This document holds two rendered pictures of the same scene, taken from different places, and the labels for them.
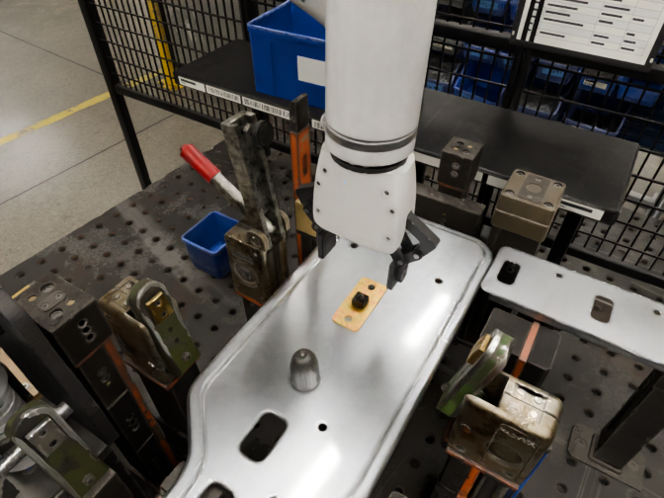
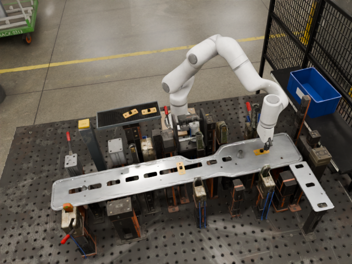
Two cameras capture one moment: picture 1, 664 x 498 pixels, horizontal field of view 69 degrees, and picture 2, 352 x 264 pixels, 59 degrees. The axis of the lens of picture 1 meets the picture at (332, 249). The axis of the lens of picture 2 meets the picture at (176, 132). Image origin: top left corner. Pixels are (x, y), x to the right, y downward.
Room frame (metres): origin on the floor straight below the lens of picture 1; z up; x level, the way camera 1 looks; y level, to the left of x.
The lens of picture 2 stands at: (-0.64, -0.57, 2.39)
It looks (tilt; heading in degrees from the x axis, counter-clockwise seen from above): 47 degrees down; 51
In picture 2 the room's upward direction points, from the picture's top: 6 degrees counter-clockwise
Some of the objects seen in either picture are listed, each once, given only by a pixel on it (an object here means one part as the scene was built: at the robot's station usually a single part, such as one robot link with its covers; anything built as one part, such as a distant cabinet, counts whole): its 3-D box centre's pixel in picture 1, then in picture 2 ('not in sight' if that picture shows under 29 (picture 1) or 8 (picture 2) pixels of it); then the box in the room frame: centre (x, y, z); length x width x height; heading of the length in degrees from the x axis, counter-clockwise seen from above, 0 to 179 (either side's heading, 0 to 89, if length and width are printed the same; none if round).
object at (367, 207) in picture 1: (366, 186); (266, 129); (0.39, -0.03, 1.19); 0.10 x 0.07 x 0.11; 59
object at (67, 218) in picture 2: not in sight; (80, 232); (-0.60, 0.36, 0.88); 0.15 x 0.11 x 0.36; 58
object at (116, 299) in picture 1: (172, 384); (220, 145); (0.35, 0.22, 0.88); 0.11 x 0.09 x 0.37; 58
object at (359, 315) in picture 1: (360, 300); (261, 151); (0.39, -0.04, 1.01); 0.08 x 0.04 x 0.01; 148
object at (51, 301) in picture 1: (117, 404); (209, 142); (0.30, 0.27, 0.91); 0.07 x 0.05 x 0.42; 58
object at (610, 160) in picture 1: (379, 110); (316, 111); (0.87, -0.09, 1.02); 0.90 x 0.22 x 0.03; 58
